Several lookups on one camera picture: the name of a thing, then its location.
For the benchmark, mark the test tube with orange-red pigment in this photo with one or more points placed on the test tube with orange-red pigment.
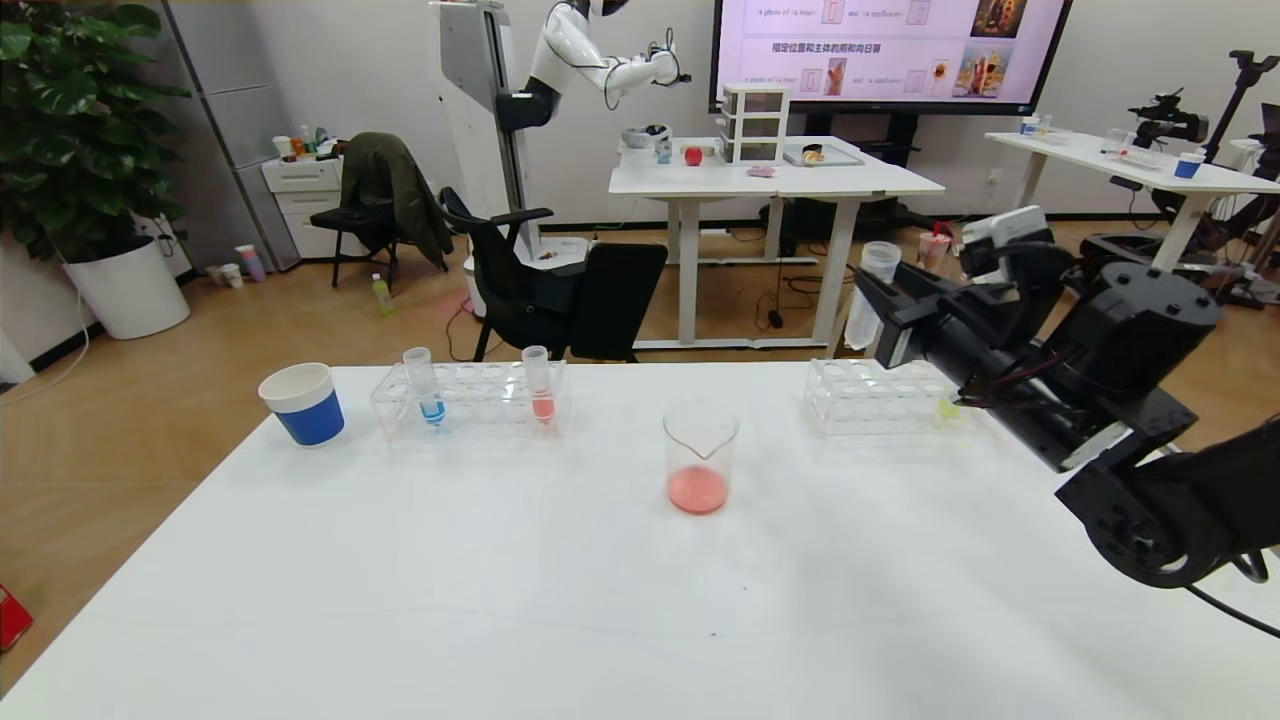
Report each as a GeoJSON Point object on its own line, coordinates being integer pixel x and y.
{"type": "Point", "coordinates": [880, 262]}

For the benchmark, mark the large green potted plant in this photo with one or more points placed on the large green potted plant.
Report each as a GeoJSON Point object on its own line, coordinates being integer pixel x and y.
{"type": "Point", "coordinates": [70, 130]}

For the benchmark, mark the large wall display screen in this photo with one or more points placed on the large wall display screen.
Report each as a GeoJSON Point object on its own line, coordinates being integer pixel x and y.
{"type": "Point", "coordinates": [780, 20]}

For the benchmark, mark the small clear beaker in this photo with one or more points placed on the small clear beaker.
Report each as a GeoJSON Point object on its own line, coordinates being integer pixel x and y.
{"type": "Point", "coordinates": [1114, 143]}

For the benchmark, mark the red flat object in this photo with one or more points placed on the red flat object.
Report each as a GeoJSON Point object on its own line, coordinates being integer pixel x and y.
{"type": "Point", "coordinates": [12, 620]}

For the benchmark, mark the grey bowl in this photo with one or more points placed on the grey bowl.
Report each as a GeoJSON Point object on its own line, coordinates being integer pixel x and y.
{"type": "Point", "coordinates": [640, 139]}

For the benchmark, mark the test tube with pink-red pigment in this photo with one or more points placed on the test tube with pink-red pigment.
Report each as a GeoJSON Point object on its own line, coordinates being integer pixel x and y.
{"type": "Point", "coordinates": [540, 384]}

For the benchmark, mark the clear plastic test tube rack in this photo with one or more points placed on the clear plastic test tube rack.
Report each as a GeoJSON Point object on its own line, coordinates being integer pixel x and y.
{"type": "Point", "coordinates": [480, 400]}
{"type": "Point", "coordinates": [870, 400]}

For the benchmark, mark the pink small object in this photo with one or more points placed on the pink small object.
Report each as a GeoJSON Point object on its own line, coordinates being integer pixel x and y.
{"type": "Point", "coordinates": [761, 172]}

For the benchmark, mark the clear glass beaker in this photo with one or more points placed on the clear glass beaker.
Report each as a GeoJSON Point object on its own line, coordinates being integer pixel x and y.
{"type": "Point", "coordinates": [698, 490]}

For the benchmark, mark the green drink bottle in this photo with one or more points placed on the green drink bottle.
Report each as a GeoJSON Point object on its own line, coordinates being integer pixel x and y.
{"type": "Point", "coordinates": [383, 297]}

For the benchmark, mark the black four-legged chair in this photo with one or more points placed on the black four-legged chair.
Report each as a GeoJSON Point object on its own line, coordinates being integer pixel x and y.
{"type": "Point", "coordinates": [350, 220]}

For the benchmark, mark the dark green jacket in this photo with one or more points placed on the dark green jacket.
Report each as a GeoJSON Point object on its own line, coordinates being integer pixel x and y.
{"type": "Point", "coordinates": [390, 183]}

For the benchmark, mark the black camera rig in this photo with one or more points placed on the black camera rig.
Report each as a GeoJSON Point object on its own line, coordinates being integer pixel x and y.
{"type": "Point", "coordinates": [1165, 120]}

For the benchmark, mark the white drawer cabinet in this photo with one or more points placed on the white drawer cabinet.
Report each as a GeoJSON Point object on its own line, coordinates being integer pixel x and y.
{"type": "Point", "coordinates": [300, 188]}

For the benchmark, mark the black screen stand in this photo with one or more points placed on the black screen stand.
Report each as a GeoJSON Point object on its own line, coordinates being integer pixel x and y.
{"type": "Point", "coordinates": [865, 127]}

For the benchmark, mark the white humanoid robot on column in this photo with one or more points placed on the white humanoid robot on column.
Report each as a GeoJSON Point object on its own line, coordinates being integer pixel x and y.
{"type": "Point", "coordinates": [470, 60]}

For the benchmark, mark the clear desktop drawer organizer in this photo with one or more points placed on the clear desktop drawer organizer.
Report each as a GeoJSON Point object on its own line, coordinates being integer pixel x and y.
{"type": "Point", "coordinates": [755, 123]}

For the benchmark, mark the test tube with yellow pigment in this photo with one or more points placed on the test tube with yellow pigment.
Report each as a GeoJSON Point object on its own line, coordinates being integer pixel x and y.
{"type": "Point", "coordinates": [947, 408]}

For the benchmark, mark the grey tray with food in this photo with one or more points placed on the grey tray with food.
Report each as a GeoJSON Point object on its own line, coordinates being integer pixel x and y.
{"type": "Point", "coordinates": [822, 156]}

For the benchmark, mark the tall grey metal cabinet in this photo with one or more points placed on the tall grey metal cabinet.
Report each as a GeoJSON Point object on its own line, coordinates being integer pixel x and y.
{"type": "Point", "coordinates": [240, 100]}

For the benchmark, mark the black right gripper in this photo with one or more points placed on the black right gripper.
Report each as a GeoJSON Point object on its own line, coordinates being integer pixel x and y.
{"type": "Point", "coordinates": [903, 332]}

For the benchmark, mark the red apple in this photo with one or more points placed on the red apple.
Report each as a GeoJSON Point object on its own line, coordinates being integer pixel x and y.
{"type": "Point", "coordinates": [693, 156]}

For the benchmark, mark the blue white paper cup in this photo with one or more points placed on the blue white paper cup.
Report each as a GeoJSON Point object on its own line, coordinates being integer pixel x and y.
{"type": "Point", "coordinates": [308, 413]}

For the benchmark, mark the drink cup with red straw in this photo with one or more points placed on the drink cup with red straw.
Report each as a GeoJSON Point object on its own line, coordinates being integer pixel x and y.
{"type": "Point", "coordinates": [932, 250]}

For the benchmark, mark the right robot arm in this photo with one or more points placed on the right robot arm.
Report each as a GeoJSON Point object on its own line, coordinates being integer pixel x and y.
{"type": "Point", "coordinates": [1150, 320]}

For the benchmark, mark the test tube with blue pigment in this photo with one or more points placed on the test tube with blue pigment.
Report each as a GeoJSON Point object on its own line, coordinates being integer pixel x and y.
{"type": "Point", "coordinates": [426, 384]}

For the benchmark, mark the purple cup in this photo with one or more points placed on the purple cup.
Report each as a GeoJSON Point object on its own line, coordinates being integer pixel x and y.
{"type": "Point", "coordinates": [252, 265]}

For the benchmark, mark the small blue paper cup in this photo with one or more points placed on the small blue paper cup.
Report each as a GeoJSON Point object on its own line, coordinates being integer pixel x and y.
{"type": "Point", "coordinates": [1028, 127]}
{"type": "Point", "coordinates": [1189, 166]}

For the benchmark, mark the white double standing desk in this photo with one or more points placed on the white double standing desk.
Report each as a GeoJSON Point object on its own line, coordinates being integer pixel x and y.
{"type": "Point", "coordinates": [800, 181]}

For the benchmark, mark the white long desk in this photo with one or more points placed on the white long desk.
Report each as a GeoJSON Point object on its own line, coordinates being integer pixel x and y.
{"type": "Point", "coordinates": [1100, 157]}

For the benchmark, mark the black office chair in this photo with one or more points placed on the black office chair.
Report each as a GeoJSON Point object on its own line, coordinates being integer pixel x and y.
{"type": "Point", "coordinates": [610, 298]}

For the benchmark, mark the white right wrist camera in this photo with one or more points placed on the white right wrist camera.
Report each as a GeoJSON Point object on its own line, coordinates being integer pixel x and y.
{"type": "Point", "coordinates": [1005, 235]}

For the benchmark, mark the white plant pot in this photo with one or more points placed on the white plant pot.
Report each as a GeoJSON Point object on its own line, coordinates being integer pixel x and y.
{"type": "Point", "coordinates": [128, 293]}

